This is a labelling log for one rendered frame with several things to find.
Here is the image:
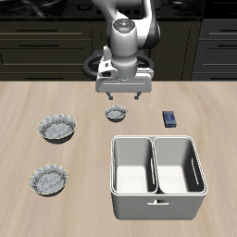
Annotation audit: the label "large fluted grey bowl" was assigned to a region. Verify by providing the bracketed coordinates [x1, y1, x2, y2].
[37, 113, 78, 144]

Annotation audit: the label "dark kitchen cupboards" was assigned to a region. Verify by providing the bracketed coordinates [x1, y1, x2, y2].
[0, 0, 237, 82]

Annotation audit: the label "small fluted grey bowl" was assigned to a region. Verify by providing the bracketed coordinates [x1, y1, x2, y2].
[104, 104, 129, 122]

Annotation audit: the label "white two-bin basket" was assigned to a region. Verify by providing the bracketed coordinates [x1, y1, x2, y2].
[109, 134, 208, 221]

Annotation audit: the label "medium fluted grey bowl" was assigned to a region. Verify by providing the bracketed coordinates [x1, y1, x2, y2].
[29, 163, 69, 197]

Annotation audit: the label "small dark blue box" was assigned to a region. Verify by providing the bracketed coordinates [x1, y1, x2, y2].
[162, 110, 179, 129]

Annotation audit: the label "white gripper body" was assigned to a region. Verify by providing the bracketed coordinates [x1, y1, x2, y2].
[94, 67, 155, 94]

